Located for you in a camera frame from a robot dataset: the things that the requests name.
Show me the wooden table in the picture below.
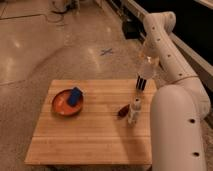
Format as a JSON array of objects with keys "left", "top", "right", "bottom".
[{"left": 25, "top": 79, "right": 156, "bottom": 165}]

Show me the white ceramic cup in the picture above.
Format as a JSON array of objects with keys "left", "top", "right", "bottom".
[{"left": 138, "top": 63, "right": 155, "bottom": 80}]

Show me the black box on floor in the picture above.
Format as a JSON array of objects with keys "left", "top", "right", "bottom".
[{"left": 122, "top": 21, "right": 140, "bottom": 39}]

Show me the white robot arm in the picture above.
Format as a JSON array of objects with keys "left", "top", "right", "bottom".
[{"left": 143, "top": 11, "right": 211, "bottom": 171}]

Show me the white machine base with cables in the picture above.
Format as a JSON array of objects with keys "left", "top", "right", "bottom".
[{"left": 49, "top": 0, "right": 80, "bottom": 14}]

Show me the long metal rail frame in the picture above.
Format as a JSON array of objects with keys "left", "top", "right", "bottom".
[{"left": 109, "top": 0, "right": 213, "bottom": 84}]

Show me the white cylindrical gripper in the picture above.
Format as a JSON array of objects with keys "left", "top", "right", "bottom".
[{"left": 140, "top": 40, "right": 159, "bottom": 67}]

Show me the blue eraser block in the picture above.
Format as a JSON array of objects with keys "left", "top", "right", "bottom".
[{"left": 67, "top": 87, "right": 82, "bottom": 106}]

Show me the orange round plate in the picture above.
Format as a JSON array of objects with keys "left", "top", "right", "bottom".
[{"left": 51, "top": 89, "right": 84, "bottom": 116}]

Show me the brown chip bag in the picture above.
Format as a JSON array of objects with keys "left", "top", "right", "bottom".
[{"left": 118, "top": 105, "right": 130, "bottom": 117}]

